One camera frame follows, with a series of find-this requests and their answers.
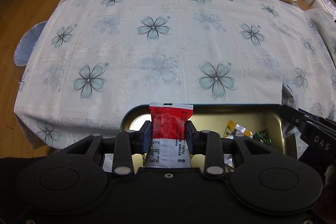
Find yellow silver snack packet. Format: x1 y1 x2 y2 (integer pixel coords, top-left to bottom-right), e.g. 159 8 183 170
224 120 253 139

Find red white snack packet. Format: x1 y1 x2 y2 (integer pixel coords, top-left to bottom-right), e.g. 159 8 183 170
145 103 194 168

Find green foil candy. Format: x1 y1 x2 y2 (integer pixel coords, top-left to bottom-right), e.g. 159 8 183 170
253 129 272 147

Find black white cow packet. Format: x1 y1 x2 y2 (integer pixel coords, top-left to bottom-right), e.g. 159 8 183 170
224 154 235 172

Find silver grey snack bar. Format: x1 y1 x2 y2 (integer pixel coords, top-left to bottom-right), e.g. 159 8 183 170
279 82 298 139

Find gold metal tray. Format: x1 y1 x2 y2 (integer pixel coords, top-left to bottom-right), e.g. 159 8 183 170
133 105 297 169

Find white floral tablecloth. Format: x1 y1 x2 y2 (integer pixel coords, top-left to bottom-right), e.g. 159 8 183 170
14 0 335 149

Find blue chair cushion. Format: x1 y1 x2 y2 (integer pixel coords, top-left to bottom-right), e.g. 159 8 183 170
14 21 47 67

